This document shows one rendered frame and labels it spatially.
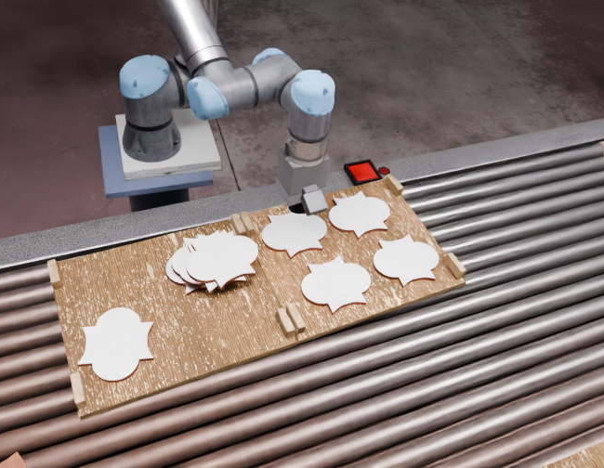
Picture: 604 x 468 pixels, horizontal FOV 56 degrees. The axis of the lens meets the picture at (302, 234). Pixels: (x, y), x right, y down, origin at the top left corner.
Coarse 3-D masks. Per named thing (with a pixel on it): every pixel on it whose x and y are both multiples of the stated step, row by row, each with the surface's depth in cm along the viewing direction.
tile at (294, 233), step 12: (276, 216) 130; (288, 216) 130; (300, 216) 130; (312, 216) 131; (264, 228) 127; (276, 228) 127; (288, 228) 128; (300, 228) 128; (312, 228) 128; (324, 228) 129; (264, 240) 125; (276, 240) 125; (288, 240) 125; (300, 240) 126; (312, 240) 126; (288, 252) 123; (300, 252) 125
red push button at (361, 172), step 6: (366, 162) 148; (354, 168) 146; (360, 168) 146; (366, 168) 147; (372, 168) 147; (354, 174) 145; (360, 174) 145; (366, 174) 145; (372, 174) 145; (360, 180) 143
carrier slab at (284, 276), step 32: (352, 192) 139; (384, 192) 140; (256, 224) 129; (416, 224) 134; (320, 256) 125; (352, 256) 126; (288, 288) 118; (384, 288) 121; (416, 288) 122; (448, 288) 123; (320, 320) 114; (352, 320) 114
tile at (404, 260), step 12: (396, 240) 128; (408, 240) 129; (384, 252) 126; (396, 252) 126; (408, 252) 127; (420, 252) 127; (432, 252) 127; (384, 264) 124; (396, 264) 124; (408, 264) 124; (420, 264) 125; (432, 264) 125; (384, 276) 122; (396, 276) 122; (408, 276) 122; (420, 276) 122; (432, 276) 123
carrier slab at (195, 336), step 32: (224, 224) 128; (96, 256) 119; (128, 256) 120; (160, 256) 120; (64, 288) 113; (96, 288) 114; (128, 288) 114; (160, 288) 115; (256, 288) 117; (64, 320) 108; (96, 320) 109; (160, 320) 110; (192, 320) 111; (224, 320) 112; (256, 320) 112; (160, 352) 106; (192, 352) 106; (224, 352) 107; (256, 352) 108; (96, 384) 100; (128, 384) 101; (160, 384) 101
